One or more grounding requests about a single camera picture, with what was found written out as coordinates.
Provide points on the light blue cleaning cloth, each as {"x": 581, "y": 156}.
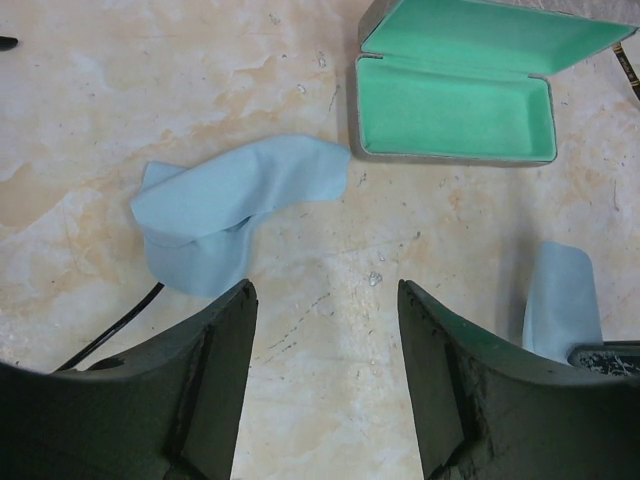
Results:
{"x": 198, "y": 222}

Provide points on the black frame eyeglasses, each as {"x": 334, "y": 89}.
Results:
{"x": 112, "y": 330}

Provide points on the grey glasses case green lining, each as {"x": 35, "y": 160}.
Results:
{"x": 467, "y": 82}

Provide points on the thin metal frame sunglasses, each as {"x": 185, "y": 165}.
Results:
{"x": 627, "y": 68}

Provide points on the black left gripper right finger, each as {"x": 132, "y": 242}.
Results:
{"x": 485, "y": 408}

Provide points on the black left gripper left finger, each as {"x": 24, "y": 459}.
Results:
{"x": 168, "y": 408}

